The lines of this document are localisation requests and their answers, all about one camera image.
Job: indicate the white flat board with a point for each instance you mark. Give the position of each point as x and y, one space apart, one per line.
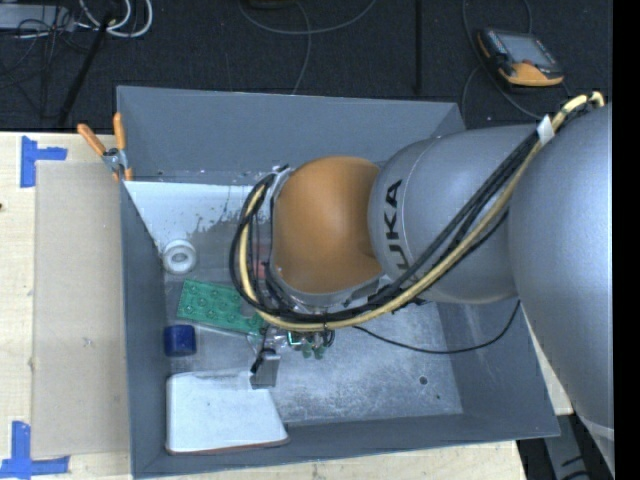
220 415

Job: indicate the dark green flat block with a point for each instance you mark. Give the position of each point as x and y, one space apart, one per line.
212 304

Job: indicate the clear bottle with blue cap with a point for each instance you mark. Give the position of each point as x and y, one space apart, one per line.
179 340

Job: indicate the grey metal bin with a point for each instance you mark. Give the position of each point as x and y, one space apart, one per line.
380 383

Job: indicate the brown cardboard board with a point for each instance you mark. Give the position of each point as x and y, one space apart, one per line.
75 308

